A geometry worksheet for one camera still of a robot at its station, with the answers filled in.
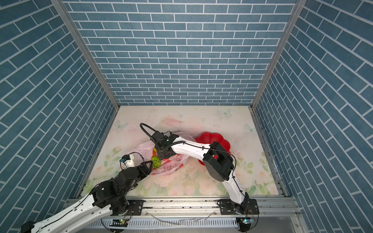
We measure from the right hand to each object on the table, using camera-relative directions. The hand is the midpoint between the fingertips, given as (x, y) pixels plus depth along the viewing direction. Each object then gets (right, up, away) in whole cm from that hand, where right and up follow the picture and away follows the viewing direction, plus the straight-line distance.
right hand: (161, 153), depth 88 cm
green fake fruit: (-2, -5, -3) cm, 6 cm away
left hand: (-3, -4, -10) cm, 11 cm away
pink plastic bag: (-7, +3, -5) cm, 9 cm away
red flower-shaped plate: (+31, +7, +12) cm, 34 cm away
